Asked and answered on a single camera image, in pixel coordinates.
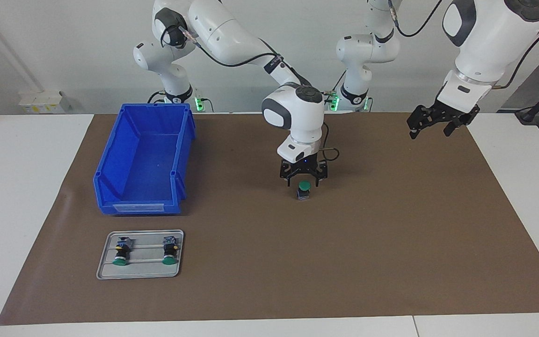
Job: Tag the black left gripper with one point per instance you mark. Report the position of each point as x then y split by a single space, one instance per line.
454 105

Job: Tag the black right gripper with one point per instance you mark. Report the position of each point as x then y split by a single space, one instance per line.
304 168

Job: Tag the green push button switch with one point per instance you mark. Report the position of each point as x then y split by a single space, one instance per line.
303 187
121 252
170 252

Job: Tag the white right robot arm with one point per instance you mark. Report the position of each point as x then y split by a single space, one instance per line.
297 117

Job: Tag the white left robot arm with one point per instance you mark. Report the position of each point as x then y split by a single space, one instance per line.
484 47

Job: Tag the brown table mat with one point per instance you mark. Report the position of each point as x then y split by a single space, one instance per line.
321 262

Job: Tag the blue plastic storage bin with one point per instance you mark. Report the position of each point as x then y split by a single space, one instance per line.
148 173

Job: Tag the grey metal tray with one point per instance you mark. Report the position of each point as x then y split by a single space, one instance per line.
145 269

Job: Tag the white wall box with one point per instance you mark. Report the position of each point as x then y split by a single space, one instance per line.
40 103

